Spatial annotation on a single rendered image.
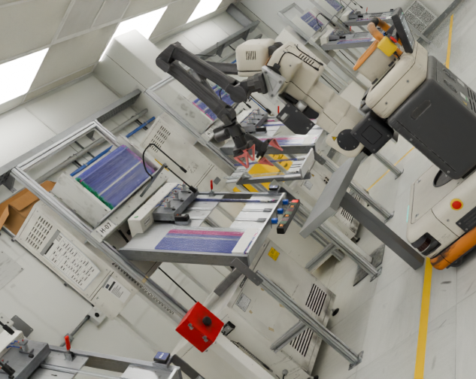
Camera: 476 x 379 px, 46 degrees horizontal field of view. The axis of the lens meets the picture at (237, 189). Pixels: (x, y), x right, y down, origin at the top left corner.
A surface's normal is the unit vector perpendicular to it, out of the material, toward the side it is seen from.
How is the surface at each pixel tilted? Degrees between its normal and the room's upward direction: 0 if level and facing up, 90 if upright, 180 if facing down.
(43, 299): 90
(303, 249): 90
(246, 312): 90
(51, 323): 90
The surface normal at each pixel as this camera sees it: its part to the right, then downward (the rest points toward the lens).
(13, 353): -0.11, -0.90
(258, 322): 0.55, -0.63
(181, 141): -0.33, 0.43
